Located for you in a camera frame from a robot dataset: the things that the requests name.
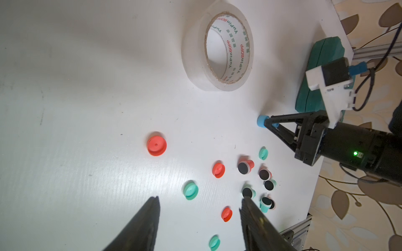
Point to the clear tape roll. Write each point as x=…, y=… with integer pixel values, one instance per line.
x=217, y=50

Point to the green stamp lower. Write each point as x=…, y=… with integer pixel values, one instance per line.
x=265, y=204

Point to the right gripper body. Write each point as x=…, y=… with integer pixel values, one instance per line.
x=313, y=126

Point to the green stamp left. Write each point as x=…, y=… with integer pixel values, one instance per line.
x=248, y=192

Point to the blue stamp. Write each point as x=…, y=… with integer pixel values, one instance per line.
x=264, y=121

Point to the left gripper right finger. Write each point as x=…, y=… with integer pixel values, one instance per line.
x=259, y=234

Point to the green tool case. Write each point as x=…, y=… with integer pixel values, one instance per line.
x=324, y=51

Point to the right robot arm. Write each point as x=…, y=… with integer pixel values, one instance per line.
x=375, y=152

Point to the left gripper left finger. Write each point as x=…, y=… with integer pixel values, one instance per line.
x=141, y=231

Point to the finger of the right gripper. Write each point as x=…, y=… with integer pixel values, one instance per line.
x=275, y=121
x=287, y=136

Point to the green cap left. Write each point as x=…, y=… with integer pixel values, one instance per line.
x=190, y=190

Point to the red cap centre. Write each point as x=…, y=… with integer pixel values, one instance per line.
x=218, y=170

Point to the green stamp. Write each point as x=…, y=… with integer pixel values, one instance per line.
x=270, y=184
x=248, y=192
x=265, y=204

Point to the red cap far left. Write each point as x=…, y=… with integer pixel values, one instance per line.
x=156, y=145

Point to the green stamp right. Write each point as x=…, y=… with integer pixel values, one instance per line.
x=270, y=184

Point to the green cap bottom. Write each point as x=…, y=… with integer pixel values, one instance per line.
x=214, y=243

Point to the red cap lower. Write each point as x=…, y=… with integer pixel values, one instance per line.
x=226, y=214

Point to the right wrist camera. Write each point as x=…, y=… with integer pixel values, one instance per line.
x=337, y=94

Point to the red stamp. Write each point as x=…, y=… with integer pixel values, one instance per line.
x=273, y=205
x=265, y=174
x=245, y=167

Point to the green cap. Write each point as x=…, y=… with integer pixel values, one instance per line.
x=214, y=243
x=190, y=190
x=263, y=153

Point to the red cap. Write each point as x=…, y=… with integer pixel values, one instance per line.
x=156, y=145
x=226, y=214
x=218, y=170

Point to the green cap upper right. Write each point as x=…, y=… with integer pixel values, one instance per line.
x=263, y=153

